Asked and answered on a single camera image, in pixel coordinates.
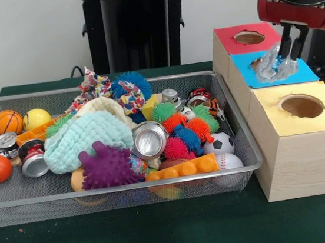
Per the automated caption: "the clear packet with blue label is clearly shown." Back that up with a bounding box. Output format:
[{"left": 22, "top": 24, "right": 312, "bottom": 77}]
[{"left": 252, "top": 40, "right": 300, "bottom": 85}]

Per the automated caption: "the black cable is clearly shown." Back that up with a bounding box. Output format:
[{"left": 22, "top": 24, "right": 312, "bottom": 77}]
[{"left": 69, "top": 65, "right": 84, "bottom": 79}]

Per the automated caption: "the mint green waffle cloth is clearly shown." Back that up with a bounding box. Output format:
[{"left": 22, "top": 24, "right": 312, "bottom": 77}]
[{"left": 39, "top": 106, "right": 138, "bottom": 177}]

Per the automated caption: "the crushed silver can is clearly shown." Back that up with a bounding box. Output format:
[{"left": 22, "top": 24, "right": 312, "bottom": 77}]
[{"left": 129, "top": 119, "right": 172, "bottom": 161}]

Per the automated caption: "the wooden box with three holes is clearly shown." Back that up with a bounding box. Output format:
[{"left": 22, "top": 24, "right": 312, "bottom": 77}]
[{"left": 207, "top": 14, "right": 325, "bottom": 208}]

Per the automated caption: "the orange plastic building block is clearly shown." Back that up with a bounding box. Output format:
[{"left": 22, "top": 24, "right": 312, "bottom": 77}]
[{"left": 142, "top": 152, "right": 220, "bottom": 182}]

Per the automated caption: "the small soccer ball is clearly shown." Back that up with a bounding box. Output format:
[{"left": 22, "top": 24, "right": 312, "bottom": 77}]
[{"left": 201, "top": 130, "right": 236, "bottom": 157}]

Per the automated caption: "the purple spiky rubber ball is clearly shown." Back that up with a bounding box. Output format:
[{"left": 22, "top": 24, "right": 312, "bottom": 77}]
[{"left": 76, "top": 135, "right": 146, "bottom": 191}]

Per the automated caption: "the red silver soda can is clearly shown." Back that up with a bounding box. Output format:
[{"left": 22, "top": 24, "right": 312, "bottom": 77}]
[{"left": 16, "top": 138, "right": 51, "bottom": 179}]

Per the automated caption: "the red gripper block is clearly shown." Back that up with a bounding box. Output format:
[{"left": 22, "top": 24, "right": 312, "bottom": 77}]
[{"left": 256, "top": 0, "right": 325, "bottom": 65}]

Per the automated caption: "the small orange basketball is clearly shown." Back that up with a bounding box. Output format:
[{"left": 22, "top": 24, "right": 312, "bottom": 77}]
[{"left": 0, "top": 108, "right": 25, "bottom": 137}]

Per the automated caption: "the silver mesh bin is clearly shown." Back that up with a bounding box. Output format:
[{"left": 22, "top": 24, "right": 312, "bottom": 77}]
[{"left": 0, "top": 64, "right": 268, "bottom": 228}]

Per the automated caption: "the small silver can black label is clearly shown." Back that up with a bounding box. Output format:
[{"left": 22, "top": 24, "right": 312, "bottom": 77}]
[{"left": 0, "top": 131, "right": 21, "bottom": 162}]

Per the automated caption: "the yellow smiley ball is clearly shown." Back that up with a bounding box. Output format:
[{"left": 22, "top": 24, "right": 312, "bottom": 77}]
[{"left": 21, "top": 107, "right": 54, "bottom": 132}]

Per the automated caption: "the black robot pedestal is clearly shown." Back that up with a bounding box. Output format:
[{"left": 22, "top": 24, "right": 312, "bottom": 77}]
[{"left": 72, "top": 0, "right": 205, "bottom": 77}]

